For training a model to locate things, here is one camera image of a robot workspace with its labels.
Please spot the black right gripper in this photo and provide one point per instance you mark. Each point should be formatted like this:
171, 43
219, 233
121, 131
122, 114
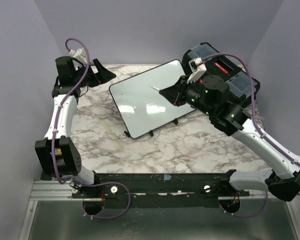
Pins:
174, 93

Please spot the black red toolbox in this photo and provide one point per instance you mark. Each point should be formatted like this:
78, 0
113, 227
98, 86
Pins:
222, 66

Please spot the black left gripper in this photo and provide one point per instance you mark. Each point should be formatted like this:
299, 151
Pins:
103, 75

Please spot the white framed whiteboard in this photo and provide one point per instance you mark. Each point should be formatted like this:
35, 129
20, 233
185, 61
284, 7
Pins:
141, 108

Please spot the silver whiteboard marker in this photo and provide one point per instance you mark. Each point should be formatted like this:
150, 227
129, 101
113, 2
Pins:
155, 88

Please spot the aluminium frame rail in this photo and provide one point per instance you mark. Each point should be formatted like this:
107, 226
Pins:
52, 190

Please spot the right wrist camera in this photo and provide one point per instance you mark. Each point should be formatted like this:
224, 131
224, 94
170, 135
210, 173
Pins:
198, 68

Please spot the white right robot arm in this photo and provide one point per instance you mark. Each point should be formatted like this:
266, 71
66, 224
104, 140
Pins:
210, 96

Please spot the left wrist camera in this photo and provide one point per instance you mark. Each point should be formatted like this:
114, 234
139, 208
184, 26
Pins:
79, 54

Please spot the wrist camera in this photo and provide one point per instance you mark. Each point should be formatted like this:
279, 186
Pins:
79, 54
198, 68

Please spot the yellow small object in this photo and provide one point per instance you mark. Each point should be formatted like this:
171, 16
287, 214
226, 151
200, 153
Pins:
57, 152

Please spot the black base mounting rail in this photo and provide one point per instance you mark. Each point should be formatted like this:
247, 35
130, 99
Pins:
155, 190

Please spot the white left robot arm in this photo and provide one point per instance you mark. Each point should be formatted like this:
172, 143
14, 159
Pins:
65, 65

